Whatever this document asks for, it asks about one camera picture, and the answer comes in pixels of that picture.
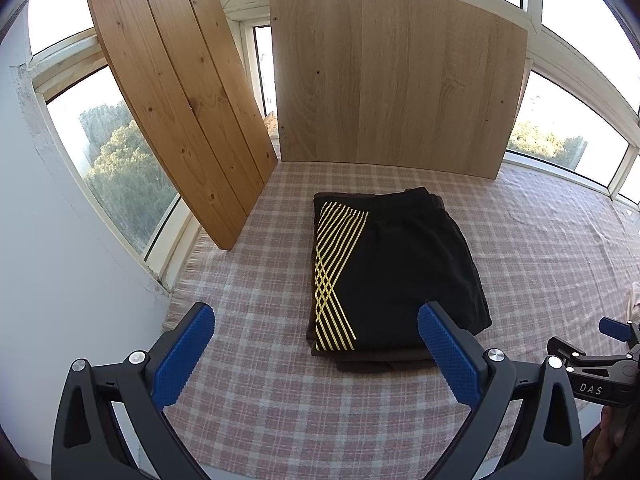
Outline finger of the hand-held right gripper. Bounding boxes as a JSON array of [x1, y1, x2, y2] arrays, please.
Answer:
[[546, 336, 640, 407], [599, 316, 640, 356]]

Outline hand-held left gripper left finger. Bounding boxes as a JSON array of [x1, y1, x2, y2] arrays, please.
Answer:
[[51, 302, 216, 480]]

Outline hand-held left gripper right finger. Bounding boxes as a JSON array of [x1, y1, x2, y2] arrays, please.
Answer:
[[417, 301, 585, 480]]

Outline black shorts with yellow stripes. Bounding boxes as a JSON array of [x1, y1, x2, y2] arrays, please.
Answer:
[[312, 186, 493, 353]]

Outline person's right hand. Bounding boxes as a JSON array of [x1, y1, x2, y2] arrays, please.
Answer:
[[582, 402, 640, 480]]

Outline brown folded garment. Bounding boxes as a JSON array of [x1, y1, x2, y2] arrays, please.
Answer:
[[306, 189, 451, 375]]

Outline pink plaid table cloth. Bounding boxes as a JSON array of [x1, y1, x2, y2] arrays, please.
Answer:
[[162, 160, 640, 480]]

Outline pine plank board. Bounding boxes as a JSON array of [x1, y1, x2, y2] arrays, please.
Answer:
[[87, 0, 278, 251]]

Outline light oak board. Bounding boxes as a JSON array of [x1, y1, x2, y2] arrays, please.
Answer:
[[268, 0, 529, 181]]

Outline white window frame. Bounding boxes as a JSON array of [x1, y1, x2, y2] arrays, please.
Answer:
[[10, 0, 640, 281]]

